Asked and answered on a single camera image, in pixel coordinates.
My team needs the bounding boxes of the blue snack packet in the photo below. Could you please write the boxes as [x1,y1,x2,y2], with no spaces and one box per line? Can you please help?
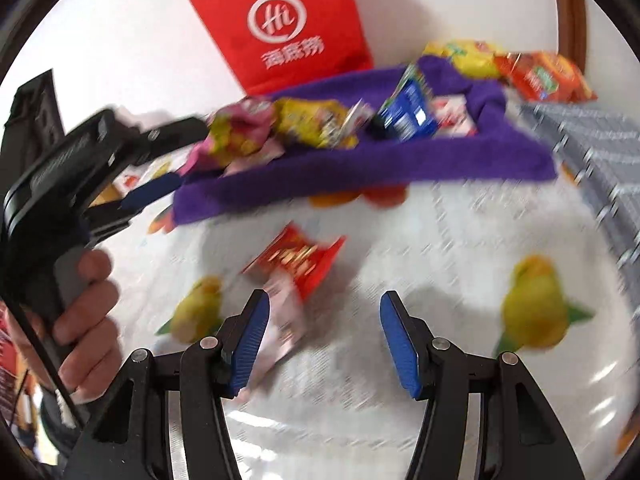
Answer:
[375,78,438,142]

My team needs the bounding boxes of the yellow snack packet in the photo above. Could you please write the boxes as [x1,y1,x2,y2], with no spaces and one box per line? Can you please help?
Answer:
[272,98,358,150]

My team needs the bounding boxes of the fruit print tablecloth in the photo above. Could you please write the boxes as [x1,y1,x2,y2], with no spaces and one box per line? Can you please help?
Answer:
[64,148,640,480]

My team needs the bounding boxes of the brown wooden door frame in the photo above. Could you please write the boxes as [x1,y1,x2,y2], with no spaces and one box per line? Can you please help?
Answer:
[555,0,588,72]

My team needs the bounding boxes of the pink white label packet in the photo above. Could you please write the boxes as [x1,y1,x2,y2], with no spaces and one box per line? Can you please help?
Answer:
[238,269,307,402]

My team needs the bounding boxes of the green chicken snack packet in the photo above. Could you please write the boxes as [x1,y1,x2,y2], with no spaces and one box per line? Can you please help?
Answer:
[392,63,433,103]

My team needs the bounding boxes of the pale pink peach packet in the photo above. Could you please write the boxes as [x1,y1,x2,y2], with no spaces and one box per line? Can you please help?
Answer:
[224,138,285,176]

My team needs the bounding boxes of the strawberry print snack packet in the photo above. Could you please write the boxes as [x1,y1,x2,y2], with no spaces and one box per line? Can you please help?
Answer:
[432,94,477,136]

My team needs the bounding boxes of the person's left hand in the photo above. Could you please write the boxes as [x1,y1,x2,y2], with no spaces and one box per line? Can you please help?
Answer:
[53,249,122,405]

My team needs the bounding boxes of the red paper shopping bag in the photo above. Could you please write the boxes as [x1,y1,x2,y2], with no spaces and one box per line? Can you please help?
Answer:
[190,0,373,94]

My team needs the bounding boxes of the purple towel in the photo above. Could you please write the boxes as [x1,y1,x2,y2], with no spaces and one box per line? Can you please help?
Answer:
[172,55,556,226]

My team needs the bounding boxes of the grey checked cloth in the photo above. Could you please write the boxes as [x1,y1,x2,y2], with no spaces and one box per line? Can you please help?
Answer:
[519,101,640,281]

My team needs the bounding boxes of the yellow chips bag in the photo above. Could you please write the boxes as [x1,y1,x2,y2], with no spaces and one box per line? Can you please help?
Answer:
[422,39,503,79]

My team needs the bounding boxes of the red gold snack packet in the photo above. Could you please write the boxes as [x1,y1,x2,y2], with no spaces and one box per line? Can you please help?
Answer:
[242,222,347,301]

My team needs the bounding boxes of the orange chips bag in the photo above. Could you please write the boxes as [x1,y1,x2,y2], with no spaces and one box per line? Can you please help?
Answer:
[494,51,598,103]

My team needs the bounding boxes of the large pink snack bag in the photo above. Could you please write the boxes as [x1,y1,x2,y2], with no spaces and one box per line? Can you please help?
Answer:
[178,96,276,177]

